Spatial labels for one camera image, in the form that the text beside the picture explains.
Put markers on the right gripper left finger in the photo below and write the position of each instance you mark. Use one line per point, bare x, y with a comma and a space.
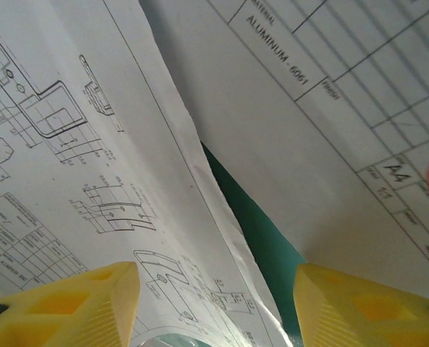
55, 311

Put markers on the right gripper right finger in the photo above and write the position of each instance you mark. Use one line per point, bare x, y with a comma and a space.
362, 311

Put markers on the green folder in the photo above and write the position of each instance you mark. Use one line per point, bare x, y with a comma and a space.
264, 271

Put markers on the white engineering drawing sheet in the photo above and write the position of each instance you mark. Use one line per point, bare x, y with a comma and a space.
308, 144
91, 162

